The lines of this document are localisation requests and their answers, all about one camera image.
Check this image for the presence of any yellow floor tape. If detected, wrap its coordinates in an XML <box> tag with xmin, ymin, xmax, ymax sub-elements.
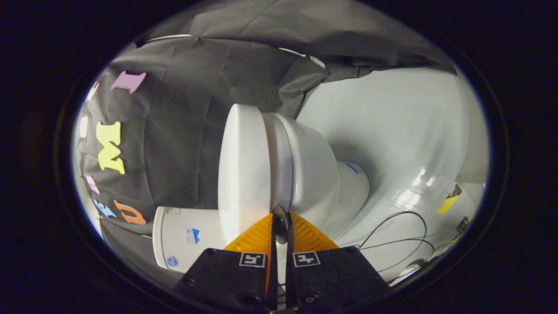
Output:
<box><xmin>437</xmin><ymin>184</ymin><xmax>463</xmax><ymax>215</ymax></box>

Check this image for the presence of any thin black cable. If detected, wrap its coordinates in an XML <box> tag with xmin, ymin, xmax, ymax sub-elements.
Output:
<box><xmin>357</xmin><ymin>211</ymin><xmax>436</xmax><ymax>274</ymax></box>

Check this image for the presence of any white toilet tank cover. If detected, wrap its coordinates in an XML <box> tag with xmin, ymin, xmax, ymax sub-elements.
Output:
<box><xmin>152</xmin><ymin>206</ymin><xmax>167</xmax><ymax>263</ymax></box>

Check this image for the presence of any white toilet lid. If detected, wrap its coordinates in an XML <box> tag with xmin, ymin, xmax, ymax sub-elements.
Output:
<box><xmin>218</xmin><ymin>103</ymin><xmax>291</xmax><ymax>246</ymax></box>

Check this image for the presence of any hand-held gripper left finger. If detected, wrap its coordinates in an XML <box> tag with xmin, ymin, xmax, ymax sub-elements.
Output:
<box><xmin>174</xmin><ymin>212</ymin><xmax>279</xmax><ymax>312</ymax></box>

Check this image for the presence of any white rounded object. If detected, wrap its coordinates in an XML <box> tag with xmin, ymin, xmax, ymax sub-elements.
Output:
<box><xmin>398</xmin><ymin>260</ymin><xmax>424</xmax><ymax>280</ymax></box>

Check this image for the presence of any black backdrop cloth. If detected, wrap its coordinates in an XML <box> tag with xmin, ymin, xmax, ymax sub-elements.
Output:
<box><xmin>73</xmin><ymin>0</ymin><xmax>458</xmax><ymax>284</ymax></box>

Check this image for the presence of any white ceramic toilet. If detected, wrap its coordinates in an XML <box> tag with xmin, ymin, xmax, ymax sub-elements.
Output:
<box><xmin>153</xmin><ymin>113</ymin><xmax>371</xmax><ymax>274</ymax></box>

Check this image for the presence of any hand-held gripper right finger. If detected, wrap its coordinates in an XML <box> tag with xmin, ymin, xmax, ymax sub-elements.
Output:
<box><xmin>284</xmin><ymin>212</ymin><xmax>391</xmax><ymax>312</ymax></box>

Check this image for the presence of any white toilet seat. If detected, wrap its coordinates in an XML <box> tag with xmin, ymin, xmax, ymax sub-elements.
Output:
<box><xmin>262</xmin><ymin>113</ymin><xmax>294</xmax><ymax>214</ymax></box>

